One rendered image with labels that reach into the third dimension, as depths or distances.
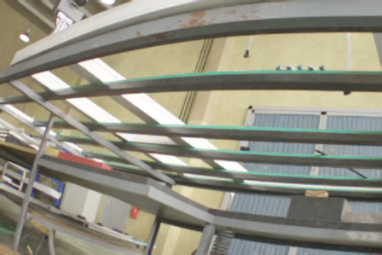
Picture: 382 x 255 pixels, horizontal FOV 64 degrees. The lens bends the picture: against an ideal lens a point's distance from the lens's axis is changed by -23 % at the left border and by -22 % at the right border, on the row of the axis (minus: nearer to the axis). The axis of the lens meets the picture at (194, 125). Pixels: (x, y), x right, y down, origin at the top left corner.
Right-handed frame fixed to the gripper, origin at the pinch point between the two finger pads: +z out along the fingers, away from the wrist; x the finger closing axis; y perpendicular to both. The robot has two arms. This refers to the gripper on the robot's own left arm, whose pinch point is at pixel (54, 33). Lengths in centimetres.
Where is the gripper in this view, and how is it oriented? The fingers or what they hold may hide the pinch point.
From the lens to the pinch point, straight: 134.8
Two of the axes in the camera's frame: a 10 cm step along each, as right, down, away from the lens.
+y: -7.9, -0.2, 6.2
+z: -2.8, 9.0, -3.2
